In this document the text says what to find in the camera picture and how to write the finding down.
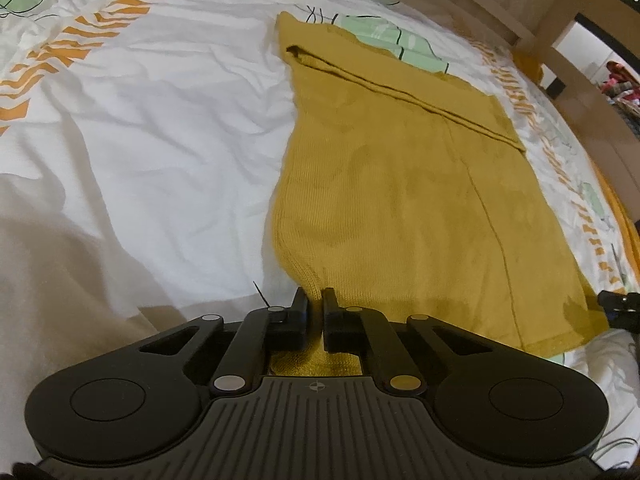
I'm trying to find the white patterned bed duvet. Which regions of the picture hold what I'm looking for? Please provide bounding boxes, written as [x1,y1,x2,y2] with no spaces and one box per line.
[1,0,639,468]

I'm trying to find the white wooden bed frame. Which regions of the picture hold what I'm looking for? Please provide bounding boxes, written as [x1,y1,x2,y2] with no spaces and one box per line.
[400,0,639,220]

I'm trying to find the mustard yellow knit garment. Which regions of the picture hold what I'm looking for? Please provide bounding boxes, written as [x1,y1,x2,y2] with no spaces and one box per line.
[270,12,608,358]

